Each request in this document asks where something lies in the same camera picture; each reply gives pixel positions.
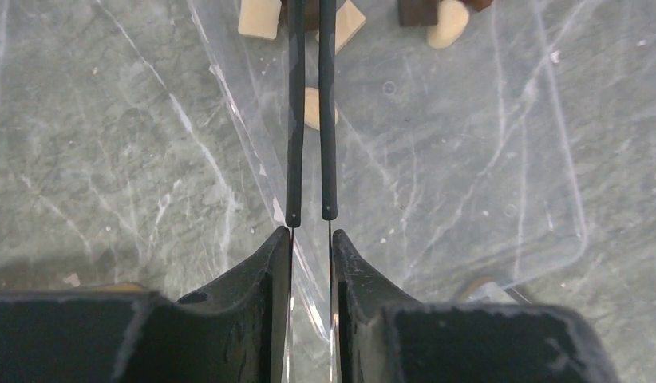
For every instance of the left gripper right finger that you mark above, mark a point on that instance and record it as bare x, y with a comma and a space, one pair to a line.
382, 334

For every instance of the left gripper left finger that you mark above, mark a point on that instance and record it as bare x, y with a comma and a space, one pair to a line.
232, 329

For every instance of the gold chocolate box tray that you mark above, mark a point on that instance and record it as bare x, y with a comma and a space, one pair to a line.
119, 288

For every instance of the white oval chocolate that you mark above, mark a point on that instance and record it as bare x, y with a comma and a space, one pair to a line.
311, 108

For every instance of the brown square chocolate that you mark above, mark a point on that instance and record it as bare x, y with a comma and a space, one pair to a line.
414, 13

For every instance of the square silver metal lid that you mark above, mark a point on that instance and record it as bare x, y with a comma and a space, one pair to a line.
486, 289

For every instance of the clear plastic tray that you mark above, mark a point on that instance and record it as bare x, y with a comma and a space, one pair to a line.
450, 162

